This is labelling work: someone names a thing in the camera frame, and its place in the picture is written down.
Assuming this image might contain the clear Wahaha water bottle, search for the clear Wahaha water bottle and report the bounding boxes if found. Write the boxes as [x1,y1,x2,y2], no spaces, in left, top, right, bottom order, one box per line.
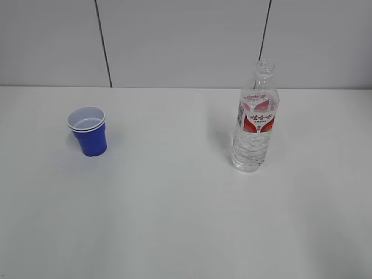
[232,60,280,173]

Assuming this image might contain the blue paper cup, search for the blue paper cup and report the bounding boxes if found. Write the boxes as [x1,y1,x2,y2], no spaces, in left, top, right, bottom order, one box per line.
[67,107,107,157]

